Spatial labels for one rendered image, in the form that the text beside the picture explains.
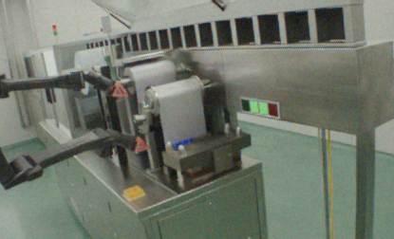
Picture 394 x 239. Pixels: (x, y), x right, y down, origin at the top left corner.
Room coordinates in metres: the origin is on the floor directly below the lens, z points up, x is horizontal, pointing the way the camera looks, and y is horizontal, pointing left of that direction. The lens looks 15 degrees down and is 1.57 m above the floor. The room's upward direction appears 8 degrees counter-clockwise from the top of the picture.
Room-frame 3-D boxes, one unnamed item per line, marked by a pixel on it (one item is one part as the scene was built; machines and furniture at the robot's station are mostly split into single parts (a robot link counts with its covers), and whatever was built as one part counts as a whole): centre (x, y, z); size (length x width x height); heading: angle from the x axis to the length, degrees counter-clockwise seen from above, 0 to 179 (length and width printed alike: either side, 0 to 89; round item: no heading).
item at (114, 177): (2.56, 0.67, 0.88); 2.52 x 0.66 x 0.04; 31
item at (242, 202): (2.56, 0.66, 0.43); 2.52 x 0.64 x 0.86; 31
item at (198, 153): (1.66, -0.02, 1.00); 0.40 x 0.16 x 0.06; 121
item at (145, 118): (1.74, 0.27, 1.05); 0.06 x 0.05 x 0.31; 121
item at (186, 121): (1.74, 0.08, 1.11); 0.23 x 0.01 x 0.18; 121
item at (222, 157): (1.59, -0.08, 0.96); 0.10 x 0.03 x 0.11; 121
